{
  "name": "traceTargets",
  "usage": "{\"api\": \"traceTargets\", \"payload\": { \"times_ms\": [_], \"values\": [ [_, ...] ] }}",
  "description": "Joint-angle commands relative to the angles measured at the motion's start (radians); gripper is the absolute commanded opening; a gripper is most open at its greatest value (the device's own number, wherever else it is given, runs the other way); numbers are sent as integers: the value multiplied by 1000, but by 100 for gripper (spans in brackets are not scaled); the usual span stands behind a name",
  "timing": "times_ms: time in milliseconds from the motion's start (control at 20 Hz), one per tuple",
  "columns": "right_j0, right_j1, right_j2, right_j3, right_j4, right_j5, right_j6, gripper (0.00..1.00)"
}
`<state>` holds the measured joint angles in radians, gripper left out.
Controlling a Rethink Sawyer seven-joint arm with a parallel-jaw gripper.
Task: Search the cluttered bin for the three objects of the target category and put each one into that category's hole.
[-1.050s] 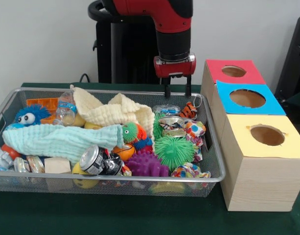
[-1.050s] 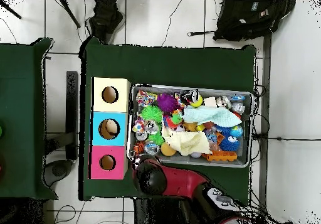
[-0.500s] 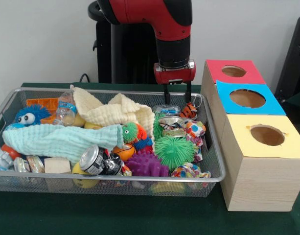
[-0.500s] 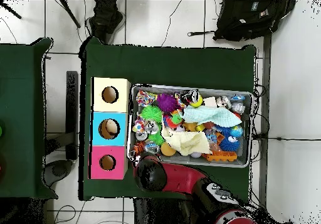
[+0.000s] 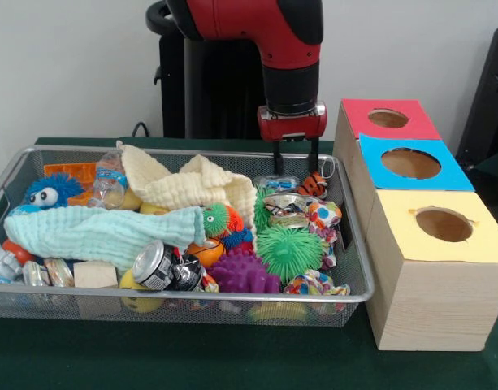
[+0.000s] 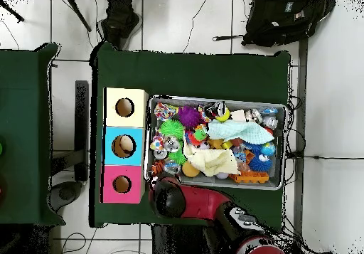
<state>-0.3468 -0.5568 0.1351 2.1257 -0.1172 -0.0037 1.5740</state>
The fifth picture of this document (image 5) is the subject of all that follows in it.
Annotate clear plastic packet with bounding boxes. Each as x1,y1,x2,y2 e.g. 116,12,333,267
254,175,299,192

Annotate blue fuzzy toy with eyes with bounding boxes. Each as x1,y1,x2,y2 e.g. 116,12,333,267
24,173,85,209

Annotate black standing panel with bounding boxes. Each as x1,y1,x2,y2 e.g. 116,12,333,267
455,26,498,171

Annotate green and orange puffer toy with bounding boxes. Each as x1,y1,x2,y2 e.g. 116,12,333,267
199,199,253,247

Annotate purple spiky rubber ball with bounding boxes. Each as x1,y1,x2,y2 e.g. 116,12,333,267
207,248,282,293

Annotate cream cloth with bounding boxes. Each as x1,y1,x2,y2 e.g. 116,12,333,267
116,140,258,241

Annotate mint green cloth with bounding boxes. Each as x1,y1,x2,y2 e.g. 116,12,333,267
3,201,207,263

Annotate green spiky rubber ball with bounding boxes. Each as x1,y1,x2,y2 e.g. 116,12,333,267
256,225,329,284

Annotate crushed black can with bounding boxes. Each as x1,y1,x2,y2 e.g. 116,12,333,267
132,239,205,292

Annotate orange striped tiger plush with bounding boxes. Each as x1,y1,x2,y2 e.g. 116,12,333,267
295,156,337,198

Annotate wooden box with three holes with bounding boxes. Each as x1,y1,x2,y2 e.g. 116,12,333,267
332,97,498,353

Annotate orange plastic tray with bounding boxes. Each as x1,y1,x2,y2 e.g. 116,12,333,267
43,162,97,204

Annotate clear mesh bin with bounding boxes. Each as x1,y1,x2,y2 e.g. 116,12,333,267
0,145,376,328

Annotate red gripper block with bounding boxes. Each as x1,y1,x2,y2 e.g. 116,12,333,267
257,102,327,174

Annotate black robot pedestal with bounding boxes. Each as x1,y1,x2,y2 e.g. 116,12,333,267
145,0,274,141

